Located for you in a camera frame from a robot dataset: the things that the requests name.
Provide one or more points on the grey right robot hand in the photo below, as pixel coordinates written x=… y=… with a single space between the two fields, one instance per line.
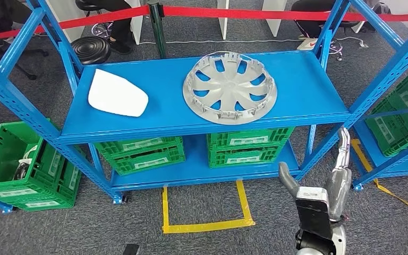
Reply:
x=339 y=193

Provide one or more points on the silver wheel hubcap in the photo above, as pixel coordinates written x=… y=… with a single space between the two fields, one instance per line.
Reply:
x=230 y=89

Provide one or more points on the yellow floor tape line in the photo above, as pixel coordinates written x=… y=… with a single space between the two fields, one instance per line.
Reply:
x=363 y=155

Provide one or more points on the yellow floor tape square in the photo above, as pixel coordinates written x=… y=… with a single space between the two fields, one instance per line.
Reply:
x=207 y=226

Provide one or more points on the white power strip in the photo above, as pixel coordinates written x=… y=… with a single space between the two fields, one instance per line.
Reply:
x=363 y=44

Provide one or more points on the white desk panel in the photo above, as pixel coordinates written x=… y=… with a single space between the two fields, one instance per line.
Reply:
x=65 y=17
x=273 y=17
x=223 y=19
x=136 y=21

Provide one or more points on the red barrier belt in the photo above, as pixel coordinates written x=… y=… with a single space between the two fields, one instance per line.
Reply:
x=260 y=14
x=84 y=20

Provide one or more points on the white plastic mirror cover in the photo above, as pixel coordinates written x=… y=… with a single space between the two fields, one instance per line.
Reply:
x=116 y=95

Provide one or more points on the black ribbed round stool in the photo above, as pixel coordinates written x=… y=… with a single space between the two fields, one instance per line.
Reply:
x=91 y=50

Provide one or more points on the green open plastic crate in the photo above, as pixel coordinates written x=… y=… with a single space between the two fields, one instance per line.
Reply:
x=3 y=155

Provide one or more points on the black office chair base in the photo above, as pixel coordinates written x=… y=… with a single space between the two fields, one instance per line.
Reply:
x=31 y=52

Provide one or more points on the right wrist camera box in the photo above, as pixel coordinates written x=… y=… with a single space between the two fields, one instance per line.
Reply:
x=311 y=214

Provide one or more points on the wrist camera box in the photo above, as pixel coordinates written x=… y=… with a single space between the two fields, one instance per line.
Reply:
x=130 y=250
x=311 y=214

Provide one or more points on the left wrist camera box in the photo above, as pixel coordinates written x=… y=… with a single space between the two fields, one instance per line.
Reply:
x=130 y=250

